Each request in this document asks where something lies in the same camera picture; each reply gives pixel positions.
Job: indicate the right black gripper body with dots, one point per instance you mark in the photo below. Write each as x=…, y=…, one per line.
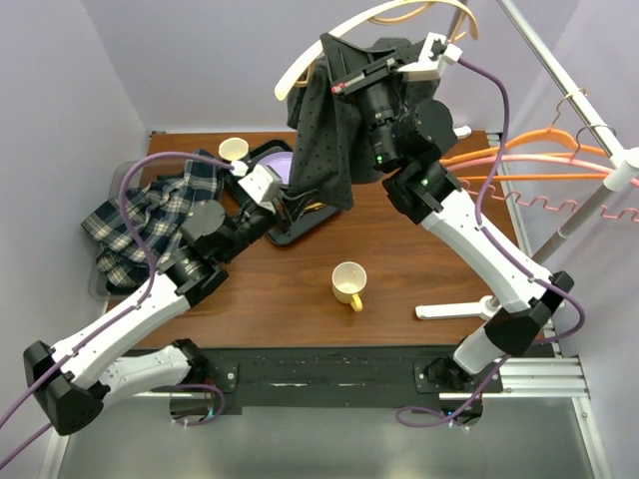
x=378, y=73

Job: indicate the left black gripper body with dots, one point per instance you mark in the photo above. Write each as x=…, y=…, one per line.
x=278, y=217

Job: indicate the white wooden hanger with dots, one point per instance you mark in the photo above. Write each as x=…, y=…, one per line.
x=304, y=61

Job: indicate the dark dotted garment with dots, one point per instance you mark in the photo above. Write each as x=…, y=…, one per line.
x=332, y=151

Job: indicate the navy white plaid skirt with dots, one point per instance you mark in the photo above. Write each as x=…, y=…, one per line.
x=156, y=211

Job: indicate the orange hanger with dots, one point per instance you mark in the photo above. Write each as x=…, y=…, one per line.
x=567, y=157

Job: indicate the pink hanger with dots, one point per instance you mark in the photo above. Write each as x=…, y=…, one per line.
x=553, y=192

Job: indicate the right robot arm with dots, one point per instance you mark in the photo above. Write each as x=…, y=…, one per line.
x=408, y=142

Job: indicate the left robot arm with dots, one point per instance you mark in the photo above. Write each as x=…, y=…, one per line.
x=75, y=379

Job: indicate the tan thin hanger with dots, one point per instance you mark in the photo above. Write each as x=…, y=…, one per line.
x=456, y=17

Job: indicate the black tray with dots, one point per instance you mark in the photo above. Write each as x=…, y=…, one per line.
x=314, y=214

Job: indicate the purple plate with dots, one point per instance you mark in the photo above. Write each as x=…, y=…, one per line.
x=280, y=163

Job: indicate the dark teal cup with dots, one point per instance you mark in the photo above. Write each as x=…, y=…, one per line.
x=233, y=149

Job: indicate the yellow mug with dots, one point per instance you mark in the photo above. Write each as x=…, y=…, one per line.
x=348, y=281

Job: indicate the clear plastic bin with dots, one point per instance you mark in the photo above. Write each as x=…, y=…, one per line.
x=97, y=286

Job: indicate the clothes rack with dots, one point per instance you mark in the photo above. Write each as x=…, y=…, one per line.
x=624, y=164

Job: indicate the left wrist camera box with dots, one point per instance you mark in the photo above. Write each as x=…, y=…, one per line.
x=263, y=185

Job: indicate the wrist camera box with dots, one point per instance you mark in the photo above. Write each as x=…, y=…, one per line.
x=436, y=53
x=263, y=185

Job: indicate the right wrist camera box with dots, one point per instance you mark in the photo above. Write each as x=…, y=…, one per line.
x=436, y=53

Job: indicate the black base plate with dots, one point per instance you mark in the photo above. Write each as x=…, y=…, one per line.
x=330, y=377

